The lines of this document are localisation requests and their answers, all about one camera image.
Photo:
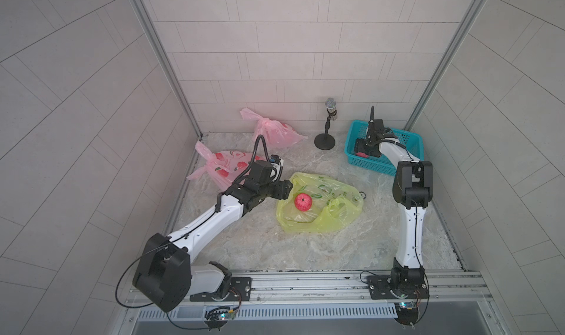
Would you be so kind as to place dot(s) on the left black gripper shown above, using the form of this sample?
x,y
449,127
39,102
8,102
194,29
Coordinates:
x,y
281,189

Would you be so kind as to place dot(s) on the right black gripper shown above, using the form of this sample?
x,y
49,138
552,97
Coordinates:
x,y
361,145

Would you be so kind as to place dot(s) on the yellow-green plastic bag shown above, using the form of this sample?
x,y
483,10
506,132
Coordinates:
x,y
335,205

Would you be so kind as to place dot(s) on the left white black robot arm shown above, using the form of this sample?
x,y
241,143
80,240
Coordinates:
x,y
165,273

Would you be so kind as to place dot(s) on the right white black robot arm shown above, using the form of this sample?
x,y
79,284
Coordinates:
x,y
413,191

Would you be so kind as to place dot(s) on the pink strawberry print plastic bag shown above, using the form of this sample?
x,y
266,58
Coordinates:
x,y
222,167

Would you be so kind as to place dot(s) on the plain pink plastic bag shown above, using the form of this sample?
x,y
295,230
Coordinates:
x,y
275,133

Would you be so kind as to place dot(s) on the teal plastic basket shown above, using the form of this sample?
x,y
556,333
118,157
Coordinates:
x,y
358,129

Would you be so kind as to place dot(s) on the microphone on black stand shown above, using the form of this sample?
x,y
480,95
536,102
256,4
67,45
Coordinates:
x,y
326,141

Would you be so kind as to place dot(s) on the left circuit board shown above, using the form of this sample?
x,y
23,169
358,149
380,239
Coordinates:
x,y
219,317

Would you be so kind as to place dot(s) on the circuit board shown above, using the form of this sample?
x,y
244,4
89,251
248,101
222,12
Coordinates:
x,y
219,317
407,313

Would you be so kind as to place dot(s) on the right circuit board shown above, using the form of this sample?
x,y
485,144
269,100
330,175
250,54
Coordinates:
x,y
407,313

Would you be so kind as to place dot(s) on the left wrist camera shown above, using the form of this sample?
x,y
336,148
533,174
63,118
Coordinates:
x,y
276,161

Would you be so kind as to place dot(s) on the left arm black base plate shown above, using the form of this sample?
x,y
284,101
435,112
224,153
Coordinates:
x,y
234,289

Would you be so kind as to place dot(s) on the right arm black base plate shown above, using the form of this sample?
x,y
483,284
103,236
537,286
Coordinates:
x,y
375,287

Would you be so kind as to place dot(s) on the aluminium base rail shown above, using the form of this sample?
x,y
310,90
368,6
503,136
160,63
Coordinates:
x,y
298,286

